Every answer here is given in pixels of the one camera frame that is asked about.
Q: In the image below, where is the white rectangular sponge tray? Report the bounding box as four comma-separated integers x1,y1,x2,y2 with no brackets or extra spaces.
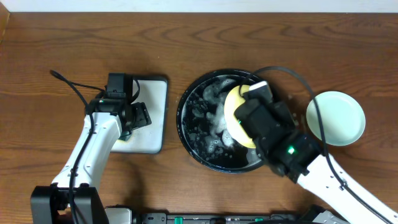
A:
111,75,169,154

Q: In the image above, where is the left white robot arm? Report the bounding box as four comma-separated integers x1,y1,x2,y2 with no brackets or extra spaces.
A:
30,97,152,223

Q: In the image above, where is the green yellow sponge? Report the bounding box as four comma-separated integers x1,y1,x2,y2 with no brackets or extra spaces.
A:
118,131,132,141

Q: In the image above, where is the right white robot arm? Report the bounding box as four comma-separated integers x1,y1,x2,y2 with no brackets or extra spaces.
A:
234,86,397,223

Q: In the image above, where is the mint plate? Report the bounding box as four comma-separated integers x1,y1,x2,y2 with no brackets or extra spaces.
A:
315,91,366,146

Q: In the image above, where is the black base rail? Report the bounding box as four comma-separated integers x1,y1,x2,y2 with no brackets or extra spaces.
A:
132,212,312,224

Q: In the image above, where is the black round tray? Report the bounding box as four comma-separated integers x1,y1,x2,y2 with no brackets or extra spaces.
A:
176,69,264,174

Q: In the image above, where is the yellow plate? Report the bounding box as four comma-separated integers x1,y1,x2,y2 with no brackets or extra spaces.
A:
224,85,256,149

